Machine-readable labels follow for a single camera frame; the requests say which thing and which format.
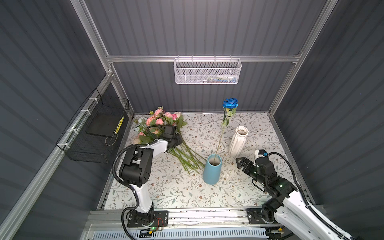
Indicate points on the white wire mesh basket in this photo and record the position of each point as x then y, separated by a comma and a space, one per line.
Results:
187, 70

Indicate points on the white ribbed ceramic vase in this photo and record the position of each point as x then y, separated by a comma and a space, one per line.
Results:
238, 141

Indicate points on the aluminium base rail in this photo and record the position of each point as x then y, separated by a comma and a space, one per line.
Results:
116, 219

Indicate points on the blue ceramic vase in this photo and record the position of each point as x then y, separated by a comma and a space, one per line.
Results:
212, 170

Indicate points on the pile of artificial flowers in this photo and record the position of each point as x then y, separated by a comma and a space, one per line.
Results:
162, 125

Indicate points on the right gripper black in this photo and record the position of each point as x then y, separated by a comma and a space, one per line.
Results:
249, 163

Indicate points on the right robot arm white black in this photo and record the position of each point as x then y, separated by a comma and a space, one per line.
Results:
288, 205

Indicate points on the black wire basket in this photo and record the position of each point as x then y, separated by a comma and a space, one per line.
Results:
91, 138

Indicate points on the blue artificial rose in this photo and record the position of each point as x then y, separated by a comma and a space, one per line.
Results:
230, 108

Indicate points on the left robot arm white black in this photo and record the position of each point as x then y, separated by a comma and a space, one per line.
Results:
132, 165

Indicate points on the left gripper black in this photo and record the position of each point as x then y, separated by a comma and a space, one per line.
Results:
177, 135

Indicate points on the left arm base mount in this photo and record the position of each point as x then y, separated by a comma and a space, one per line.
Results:
151, 219

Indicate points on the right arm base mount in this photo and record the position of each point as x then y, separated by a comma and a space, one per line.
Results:
258, 216

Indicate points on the items in white basket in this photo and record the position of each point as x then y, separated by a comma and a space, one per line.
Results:
229, 79

